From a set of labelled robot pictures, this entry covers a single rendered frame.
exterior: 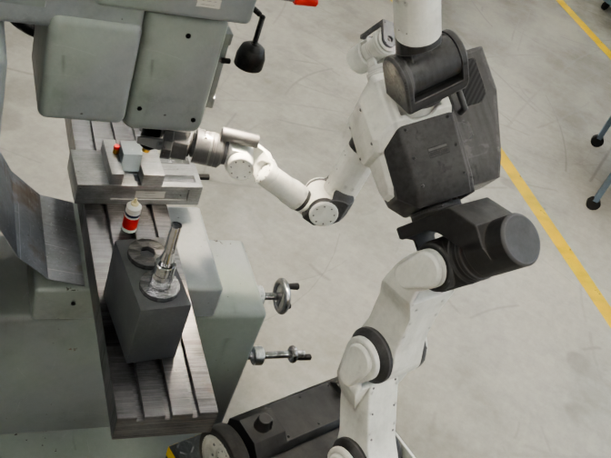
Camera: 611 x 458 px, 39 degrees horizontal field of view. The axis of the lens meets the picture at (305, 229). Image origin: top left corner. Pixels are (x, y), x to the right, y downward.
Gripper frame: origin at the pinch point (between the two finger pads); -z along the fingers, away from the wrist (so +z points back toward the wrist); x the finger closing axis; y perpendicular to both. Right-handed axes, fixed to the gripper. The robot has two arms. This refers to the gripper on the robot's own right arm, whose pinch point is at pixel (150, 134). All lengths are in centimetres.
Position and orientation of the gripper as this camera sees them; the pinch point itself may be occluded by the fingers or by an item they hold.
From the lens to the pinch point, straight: 216.4
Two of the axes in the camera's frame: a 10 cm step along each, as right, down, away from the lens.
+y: -2.9, 7.2, 6.3
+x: 0.3, 6.6, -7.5
